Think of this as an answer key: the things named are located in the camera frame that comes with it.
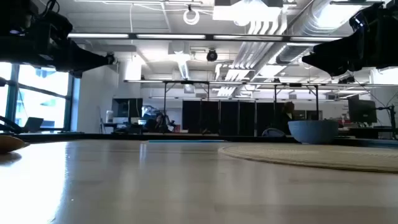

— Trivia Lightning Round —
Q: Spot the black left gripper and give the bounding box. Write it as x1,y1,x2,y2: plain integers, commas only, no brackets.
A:
0,30,116,79

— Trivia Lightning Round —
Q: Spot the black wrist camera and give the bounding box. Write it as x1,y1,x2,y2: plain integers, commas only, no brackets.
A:
348,2,386,32
30,11,74,40

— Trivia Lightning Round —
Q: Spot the open laptop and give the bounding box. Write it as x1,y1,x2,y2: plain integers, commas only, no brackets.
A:
23,116,45,133

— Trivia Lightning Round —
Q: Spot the person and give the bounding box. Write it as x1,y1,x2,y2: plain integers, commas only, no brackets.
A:
275,101,296,136
145,112,170,134

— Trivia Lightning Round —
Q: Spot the round woven straw placemat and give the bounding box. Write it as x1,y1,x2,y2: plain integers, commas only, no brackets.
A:
218,143,398,174

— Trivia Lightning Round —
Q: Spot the dark office chair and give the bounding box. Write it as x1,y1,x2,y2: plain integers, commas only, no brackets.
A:
261,128,286,138

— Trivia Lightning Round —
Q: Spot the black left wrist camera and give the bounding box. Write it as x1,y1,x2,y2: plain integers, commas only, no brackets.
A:
30,11,74,40

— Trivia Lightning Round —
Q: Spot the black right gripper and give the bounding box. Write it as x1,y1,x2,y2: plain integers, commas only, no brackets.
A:
301,8,398,78

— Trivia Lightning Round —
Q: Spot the gold metal spoon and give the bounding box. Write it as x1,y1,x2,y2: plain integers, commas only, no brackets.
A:
0,134,30,155

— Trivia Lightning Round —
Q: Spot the blue bowl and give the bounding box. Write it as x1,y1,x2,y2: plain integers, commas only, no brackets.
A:
287,119,340,145

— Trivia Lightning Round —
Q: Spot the black background workstation frame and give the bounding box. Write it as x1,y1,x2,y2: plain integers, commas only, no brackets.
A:
124,79,321,136

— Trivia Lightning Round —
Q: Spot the black partition screen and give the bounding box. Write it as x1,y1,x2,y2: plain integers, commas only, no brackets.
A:
182,100,289,137

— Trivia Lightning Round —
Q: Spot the white coiled cable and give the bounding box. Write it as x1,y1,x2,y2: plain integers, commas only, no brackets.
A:
182,7,200,26

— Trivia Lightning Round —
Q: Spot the black computer monitor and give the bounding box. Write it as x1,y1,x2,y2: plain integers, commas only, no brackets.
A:
347,98,378,124
111,98,144,119

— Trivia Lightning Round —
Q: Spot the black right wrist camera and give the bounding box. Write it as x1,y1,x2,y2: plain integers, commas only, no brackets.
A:
348,2,386,32

